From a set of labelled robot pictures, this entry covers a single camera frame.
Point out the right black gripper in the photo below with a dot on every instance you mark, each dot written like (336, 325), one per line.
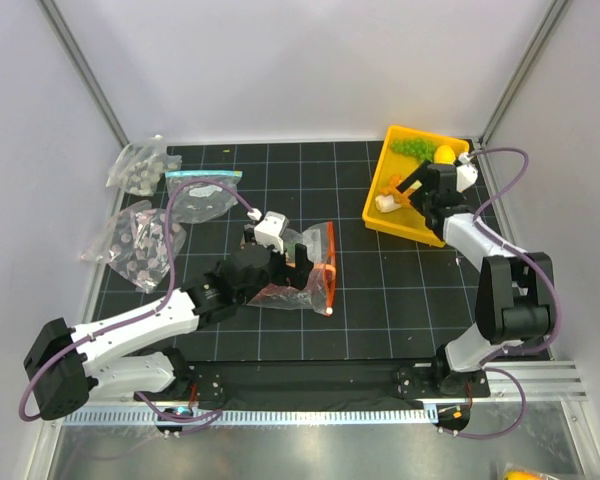
(420, 175)

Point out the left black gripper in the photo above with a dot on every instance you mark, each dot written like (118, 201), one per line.
(292, 275)

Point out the orange zipper clear bag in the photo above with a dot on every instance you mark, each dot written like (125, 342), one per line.
(318, 295)

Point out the orange toy shrimp pile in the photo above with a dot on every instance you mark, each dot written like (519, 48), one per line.
(395, 191)

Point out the toy green onion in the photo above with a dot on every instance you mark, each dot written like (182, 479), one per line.
(386, 204)

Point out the toy meat slab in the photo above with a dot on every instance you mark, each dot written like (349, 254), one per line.
(273, 293)

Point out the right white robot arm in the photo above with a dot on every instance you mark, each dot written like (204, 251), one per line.
(517, 308)

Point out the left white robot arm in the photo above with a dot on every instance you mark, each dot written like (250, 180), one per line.
(65, 364)

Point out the blue zipper clear bag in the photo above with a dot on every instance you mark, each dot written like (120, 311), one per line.
(201, 201)

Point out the clear bag with pink dots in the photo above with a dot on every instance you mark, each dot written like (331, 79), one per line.
(133, 244)

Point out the clear bag with grey discs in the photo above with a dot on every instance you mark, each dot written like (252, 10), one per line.
(140, 166)

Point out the green toy grape bunch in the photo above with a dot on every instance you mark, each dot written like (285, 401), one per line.
(419, 149)

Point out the yellow toy lemon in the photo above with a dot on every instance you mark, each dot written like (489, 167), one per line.
(444, 154)

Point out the yellow plastic tray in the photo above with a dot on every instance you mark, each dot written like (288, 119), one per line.
(404, 222)

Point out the black grid mat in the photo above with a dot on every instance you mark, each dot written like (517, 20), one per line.
(395, 298)

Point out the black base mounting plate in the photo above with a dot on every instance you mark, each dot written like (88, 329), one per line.
(323, 385)

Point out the yellow object in corner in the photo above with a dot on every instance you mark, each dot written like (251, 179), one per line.
(516, 472)

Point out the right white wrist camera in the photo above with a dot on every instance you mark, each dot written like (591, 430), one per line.
(466, 172)

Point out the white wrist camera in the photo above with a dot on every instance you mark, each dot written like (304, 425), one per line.
(269, 228)
(466, 172)

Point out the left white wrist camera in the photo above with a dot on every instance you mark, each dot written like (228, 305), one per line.
(269, 228)

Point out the perforated aluminium rail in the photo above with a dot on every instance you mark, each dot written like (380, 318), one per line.
(110, 416)

